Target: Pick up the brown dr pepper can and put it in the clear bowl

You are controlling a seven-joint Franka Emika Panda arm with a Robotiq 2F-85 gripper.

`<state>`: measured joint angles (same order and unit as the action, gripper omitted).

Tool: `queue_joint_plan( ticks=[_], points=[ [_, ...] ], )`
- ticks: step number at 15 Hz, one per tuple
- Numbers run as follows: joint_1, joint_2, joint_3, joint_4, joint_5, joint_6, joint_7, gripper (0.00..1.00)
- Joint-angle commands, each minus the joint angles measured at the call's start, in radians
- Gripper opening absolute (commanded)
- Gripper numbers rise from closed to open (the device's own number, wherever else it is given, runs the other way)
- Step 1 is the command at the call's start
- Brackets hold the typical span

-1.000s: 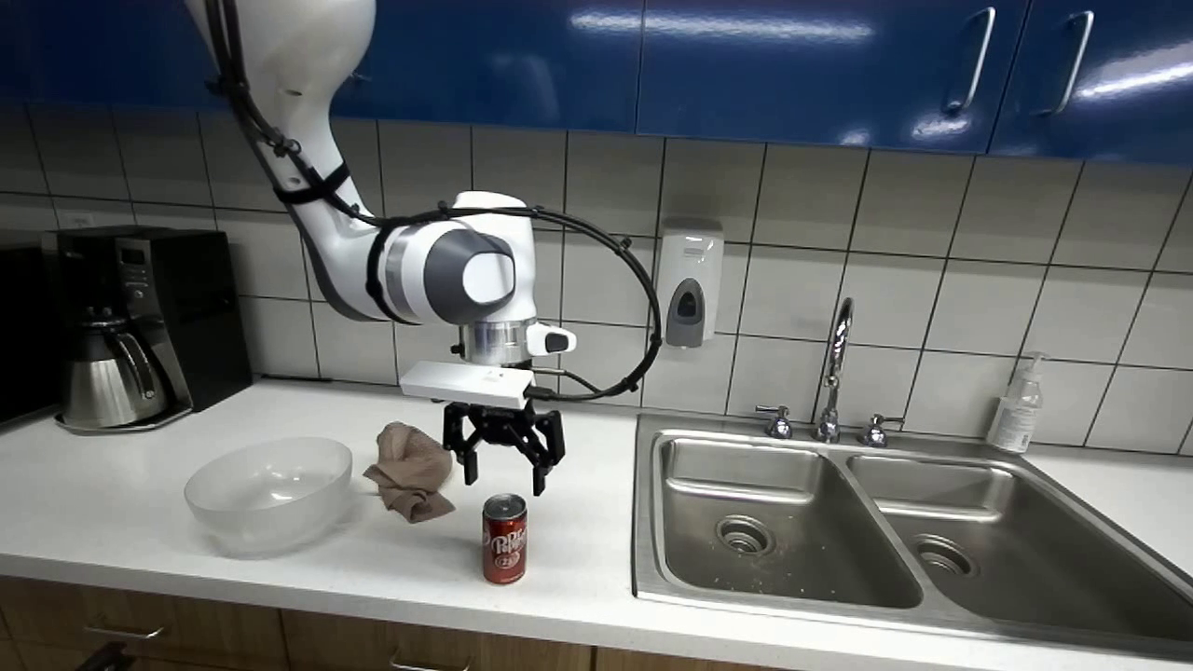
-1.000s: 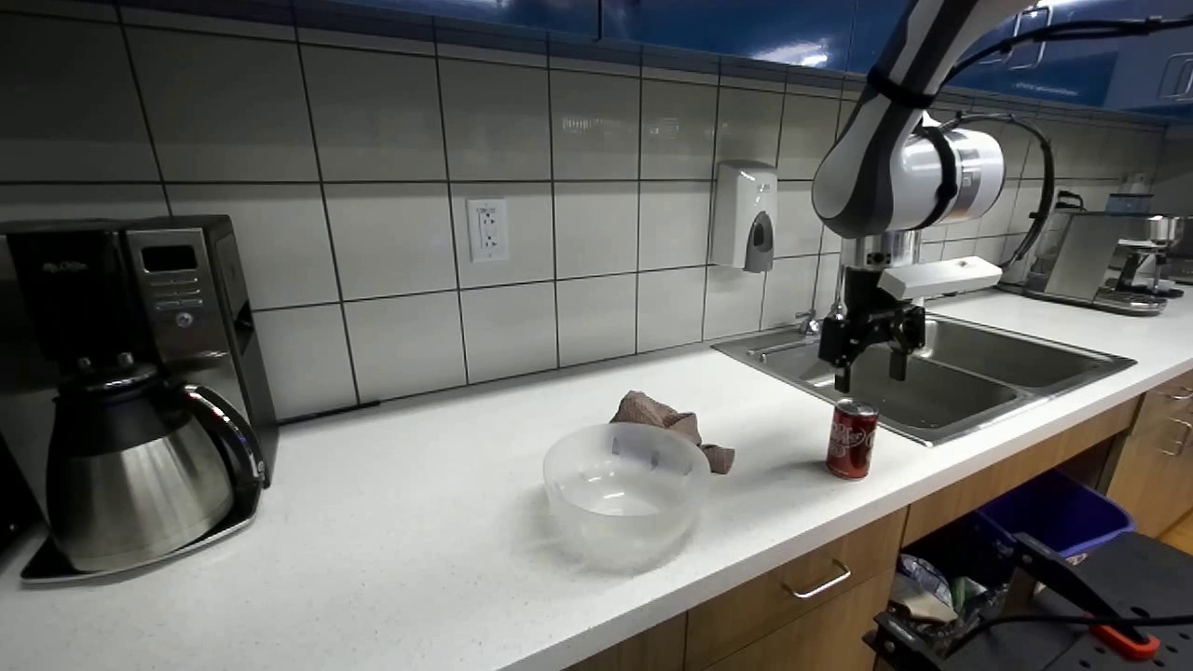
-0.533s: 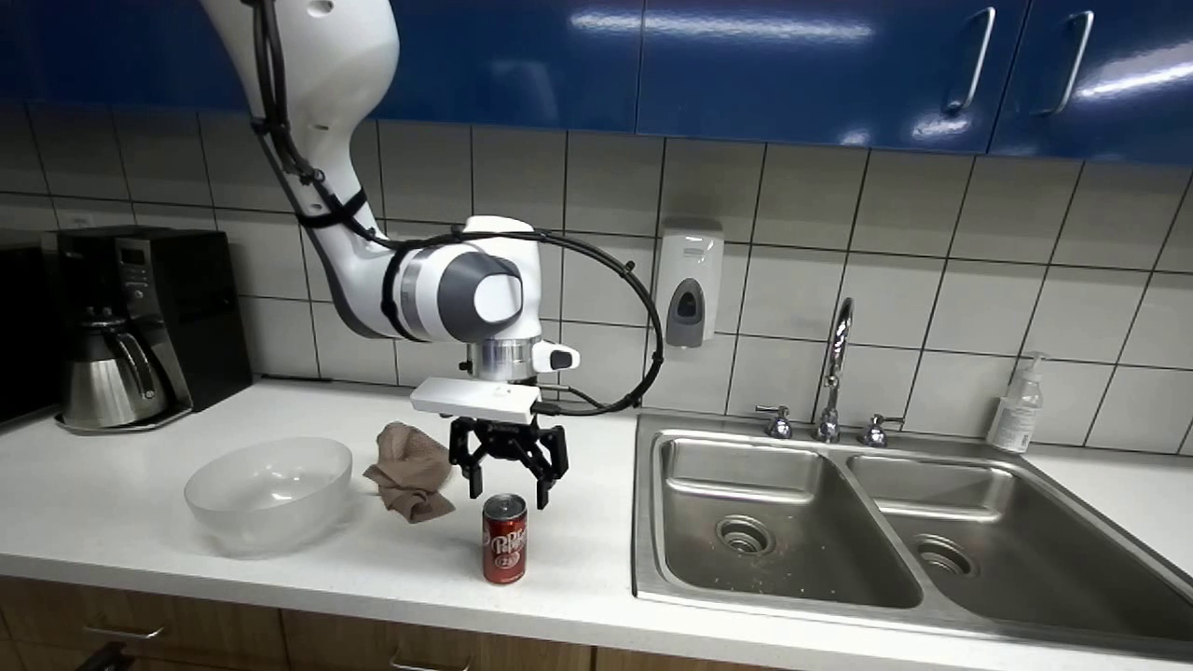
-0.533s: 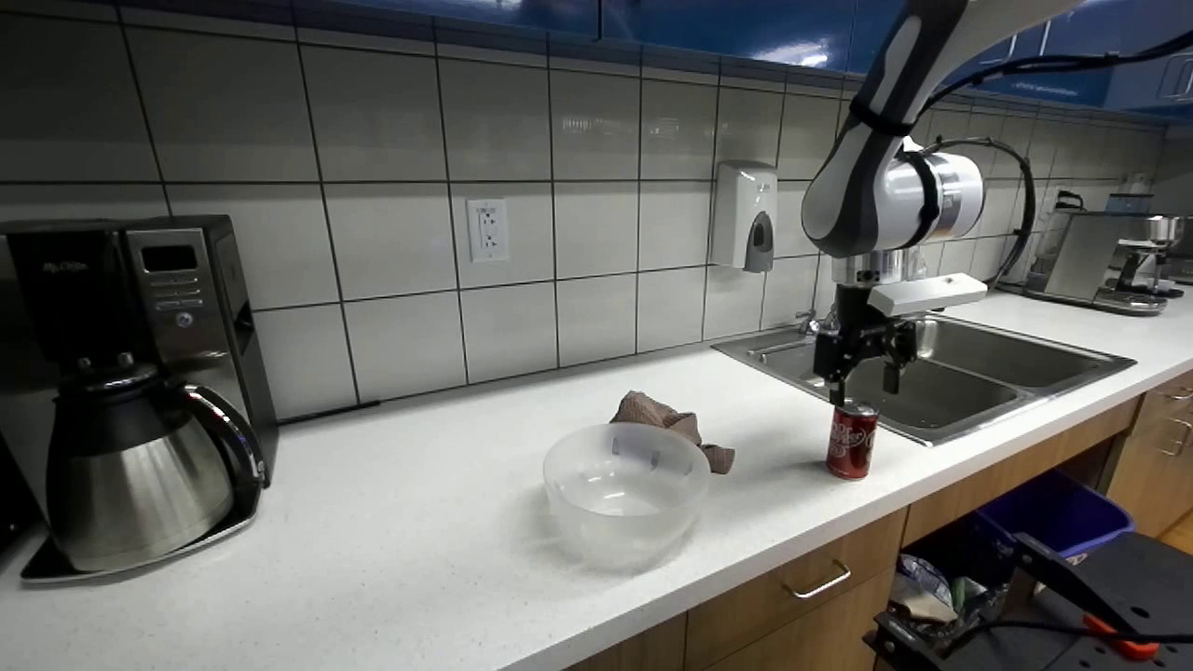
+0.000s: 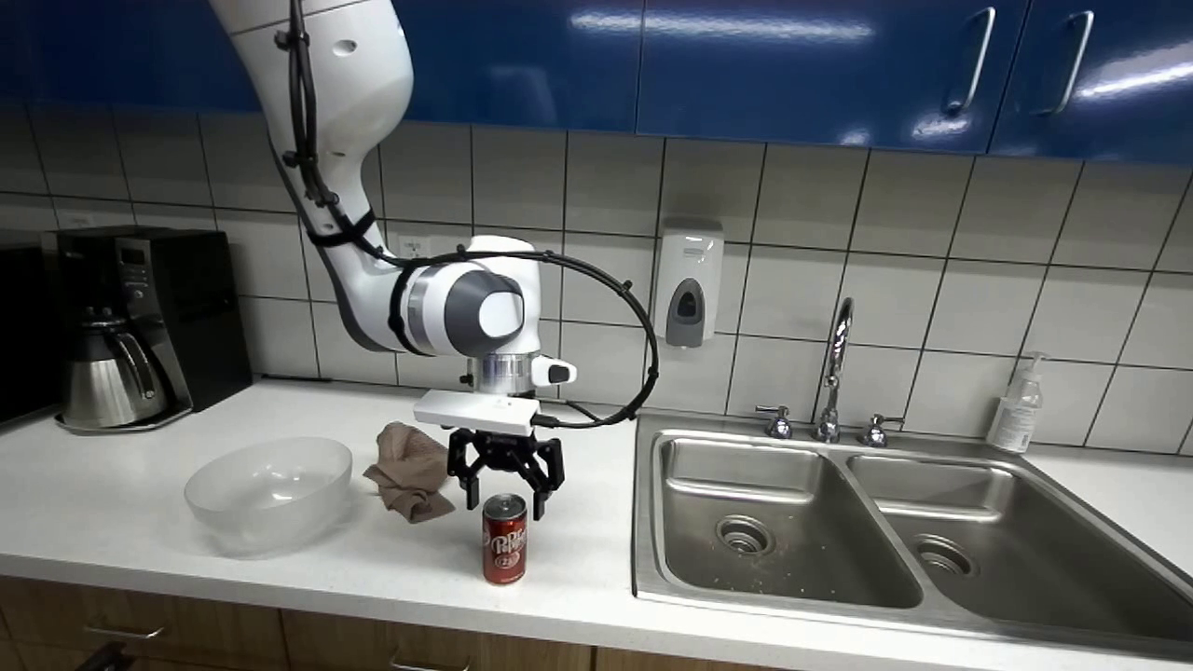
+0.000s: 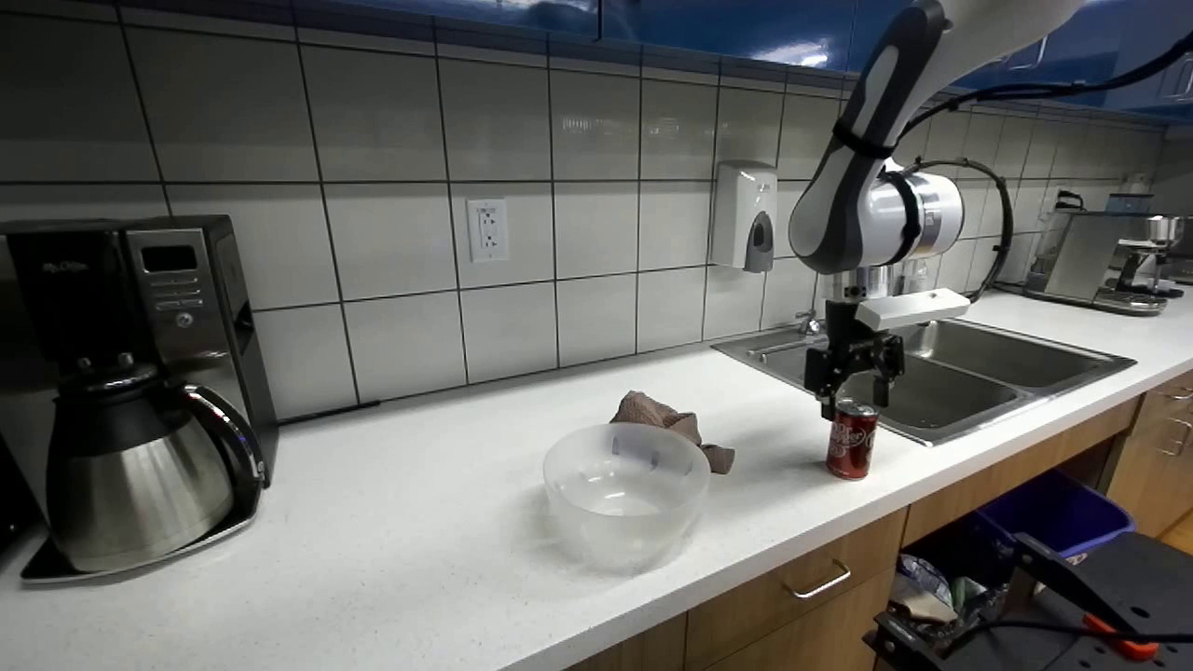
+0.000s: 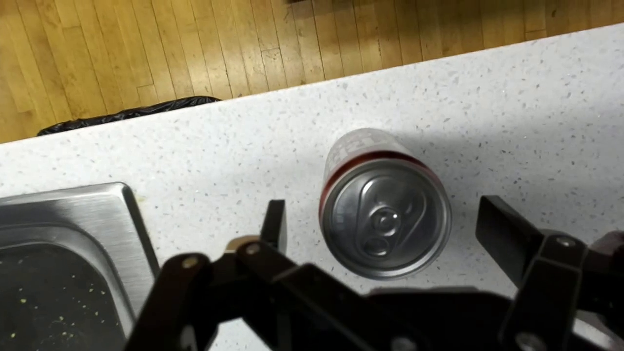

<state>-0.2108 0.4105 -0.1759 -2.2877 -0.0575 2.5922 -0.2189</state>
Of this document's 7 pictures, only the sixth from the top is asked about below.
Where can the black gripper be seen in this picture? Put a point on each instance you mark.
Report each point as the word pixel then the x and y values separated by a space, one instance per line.
pixel 852 353

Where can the brown dr pepper can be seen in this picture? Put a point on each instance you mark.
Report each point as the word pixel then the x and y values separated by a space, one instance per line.
pixel 852 441

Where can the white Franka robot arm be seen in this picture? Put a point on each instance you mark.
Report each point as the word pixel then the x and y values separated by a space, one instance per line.
pixel 859 200

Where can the clear plastic bowl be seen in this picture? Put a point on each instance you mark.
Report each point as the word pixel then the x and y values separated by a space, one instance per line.
pixel 623 496

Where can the stainless steel sink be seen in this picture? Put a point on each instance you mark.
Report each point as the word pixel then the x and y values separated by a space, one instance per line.
pixel 1009 355

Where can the brown crumpled cloth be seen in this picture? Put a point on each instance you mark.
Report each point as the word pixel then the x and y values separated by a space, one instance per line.
pixel 655 411

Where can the white soap dispenser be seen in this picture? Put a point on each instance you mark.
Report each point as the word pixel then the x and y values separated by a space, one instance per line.
pixel 743 218

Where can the blue plastic bin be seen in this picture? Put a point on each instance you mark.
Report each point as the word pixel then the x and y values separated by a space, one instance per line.
pixel 1055 512

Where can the wooden drawer front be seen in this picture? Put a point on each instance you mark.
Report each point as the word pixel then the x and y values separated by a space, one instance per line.
pixel 769 619

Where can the silver espresso machine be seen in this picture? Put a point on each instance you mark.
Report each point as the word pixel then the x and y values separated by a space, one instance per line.
pixel 1092 256

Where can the black robot cart platform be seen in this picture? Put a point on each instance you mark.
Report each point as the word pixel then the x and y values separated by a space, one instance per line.
pixel 1131 579

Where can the orange black bar clamp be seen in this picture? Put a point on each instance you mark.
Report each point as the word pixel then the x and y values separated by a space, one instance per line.
pixel 1121 640

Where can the blue overhead cabinet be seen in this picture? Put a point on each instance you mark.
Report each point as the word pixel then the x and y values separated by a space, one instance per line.
pixel 693 25

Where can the black coffee maker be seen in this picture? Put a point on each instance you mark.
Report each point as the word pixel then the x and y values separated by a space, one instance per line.
pixel 160 286

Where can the steel coffee carafe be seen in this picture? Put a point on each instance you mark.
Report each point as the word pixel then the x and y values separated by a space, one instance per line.
pixel 137 477

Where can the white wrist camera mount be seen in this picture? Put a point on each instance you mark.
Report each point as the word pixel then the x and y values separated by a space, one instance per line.
pixel 916 306

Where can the white wall outlet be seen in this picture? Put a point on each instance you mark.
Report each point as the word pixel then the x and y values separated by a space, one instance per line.
pixel 490 231

